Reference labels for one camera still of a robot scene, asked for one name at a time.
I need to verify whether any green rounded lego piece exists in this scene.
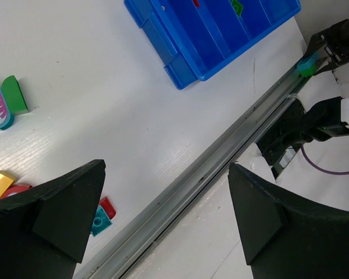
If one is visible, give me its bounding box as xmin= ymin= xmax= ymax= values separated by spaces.
xmin=1 ymin=75 xmax=29 ymax=116

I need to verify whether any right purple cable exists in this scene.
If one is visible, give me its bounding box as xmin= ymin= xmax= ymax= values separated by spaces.
xmin=301 ymin=144 xmax=349 ymax=177

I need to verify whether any red yellow flower lego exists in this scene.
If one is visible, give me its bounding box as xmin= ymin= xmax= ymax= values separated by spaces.
xmin=0 ymin=171 xmax=33 ymax=199

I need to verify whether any red yellow lego brick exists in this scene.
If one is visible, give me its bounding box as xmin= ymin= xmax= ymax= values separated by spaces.
xmin=193 ymin=0 xmax=200 ymax=8

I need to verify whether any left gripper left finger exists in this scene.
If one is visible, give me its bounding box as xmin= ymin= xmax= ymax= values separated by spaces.
xmin=0 ymin=159 xmax=106 ymax=278

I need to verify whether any aluminium rail frame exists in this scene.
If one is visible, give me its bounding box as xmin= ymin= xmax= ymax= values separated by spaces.
xmin=74 ymin=65 xmax=308 ymax=278

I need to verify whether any green teal lego stack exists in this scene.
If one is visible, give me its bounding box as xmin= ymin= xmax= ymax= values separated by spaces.
xmin=297 ymin=52 xmax=319 ymax=77

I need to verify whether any green square lego brick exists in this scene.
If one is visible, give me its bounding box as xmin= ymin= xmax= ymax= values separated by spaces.
xmin=230 ymin=0 xmax=244 ymax=17

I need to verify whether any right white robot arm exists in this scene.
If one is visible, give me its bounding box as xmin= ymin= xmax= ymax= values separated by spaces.
xmin=276 ymin=19 xmax=349 ymax=146

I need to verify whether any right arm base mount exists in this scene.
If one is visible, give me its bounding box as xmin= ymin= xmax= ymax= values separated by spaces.
xmin=257 ymin=99 xmax=305 ymax=179

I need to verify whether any blue plastic sorting bin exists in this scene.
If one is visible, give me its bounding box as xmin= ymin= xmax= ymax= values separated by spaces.
xmin=124 ymin=0 xmax=301 ymax=90

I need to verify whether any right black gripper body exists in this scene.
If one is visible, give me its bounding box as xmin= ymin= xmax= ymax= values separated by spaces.
xmin=304 ymin=19 xmax=349 ymax=76

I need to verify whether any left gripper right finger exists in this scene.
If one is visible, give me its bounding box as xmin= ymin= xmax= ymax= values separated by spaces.
xmin=228 ymin=163 xmax=349 ymax=278

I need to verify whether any red teal lego stack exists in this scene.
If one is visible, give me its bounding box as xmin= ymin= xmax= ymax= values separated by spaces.
xmin=91 ymin=196 xmax=116 ymax=237

